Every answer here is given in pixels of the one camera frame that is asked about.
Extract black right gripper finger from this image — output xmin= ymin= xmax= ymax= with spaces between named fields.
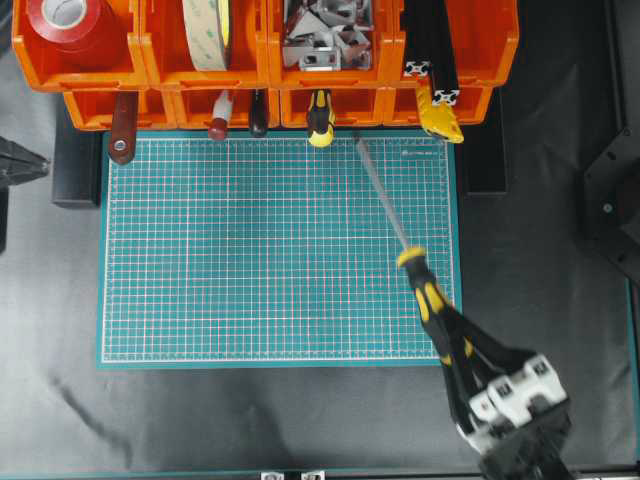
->
xmin=449 ymin=307 xmax=531 ymax=388
xmin=440 ymin=349 xmax=476 ymax=435

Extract black frame structure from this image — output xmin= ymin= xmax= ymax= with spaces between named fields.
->
xmin=582 ymin=1 xmax=639 ymax=286

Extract black aluminium extrusion bar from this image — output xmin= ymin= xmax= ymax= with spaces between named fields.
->
xmin=417 ymin=0 xmax=460 ymax=107

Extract green cutting mat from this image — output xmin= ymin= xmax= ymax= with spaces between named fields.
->
xmin=96 ymin=131 xmax=437 ymax=369

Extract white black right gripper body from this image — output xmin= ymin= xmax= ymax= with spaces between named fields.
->
xmin=457 ymin=354 xmax=569 ymax=453

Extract beige double-sided tape roll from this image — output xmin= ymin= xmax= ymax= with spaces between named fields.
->
xmin=182 ymin=0 xmax=232 ymax=72

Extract white red marker pen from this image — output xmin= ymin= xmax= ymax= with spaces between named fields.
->
xmin=208 ymin=90 xmax=234 ymax=141

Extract orange container rack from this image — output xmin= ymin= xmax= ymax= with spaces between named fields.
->
xmin=11 ymin=0 xmax=521 ymax=132

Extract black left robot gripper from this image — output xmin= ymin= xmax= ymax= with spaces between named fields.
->
xmin=0 ymin=137 xmax=50 ymax=252

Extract silver metal corner brackets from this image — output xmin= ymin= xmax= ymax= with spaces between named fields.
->
xmin=282 ymin=0 xmax=374 ymax=72

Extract red tape roll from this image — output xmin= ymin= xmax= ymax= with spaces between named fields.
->
xmin=26 ymin=1 xmax=128 ymax=70

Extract dark brown handled tool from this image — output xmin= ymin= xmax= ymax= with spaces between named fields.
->
xmin=248 ymin=90 xmax=269 ymax=138

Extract yellow black long screwdriver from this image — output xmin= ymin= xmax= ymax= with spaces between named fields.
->
xmin=355 ymin=136 xmax=479 ymax=401

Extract yellow utility knife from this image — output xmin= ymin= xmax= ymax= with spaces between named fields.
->
xmin=415 ymin=85 xmax=464 ymax=144

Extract yellow black short screwdriver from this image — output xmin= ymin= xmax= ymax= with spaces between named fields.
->
xmin=306 ymin=89 xmax=335 ymax=148

